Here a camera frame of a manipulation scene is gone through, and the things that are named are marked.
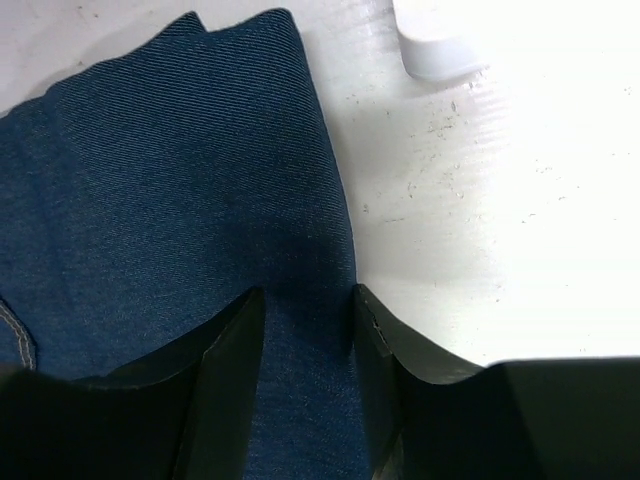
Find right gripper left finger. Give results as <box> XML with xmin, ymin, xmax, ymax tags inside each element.
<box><xmin>1</xmin><ymin>288</ymin><xmax>265</xmax><ymax>479</ymax></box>

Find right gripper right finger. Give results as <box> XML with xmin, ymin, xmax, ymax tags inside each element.
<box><xmin>353</xmin><ymin>284</ymin><xmax>639</xmax><ymax>479</ymax></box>

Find dark blue denim trousers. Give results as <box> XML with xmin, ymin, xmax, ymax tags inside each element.
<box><xmin>1</xmin><ymin>9</ymin><xmax>370</xmax><ymax>479</ymax></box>

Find metal clothes rack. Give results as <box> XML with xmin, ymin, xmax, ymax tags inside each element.
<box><xmin>392</xmin><ymin>0</ymin><xmax>487</xmax><ymax>83</ymax></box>

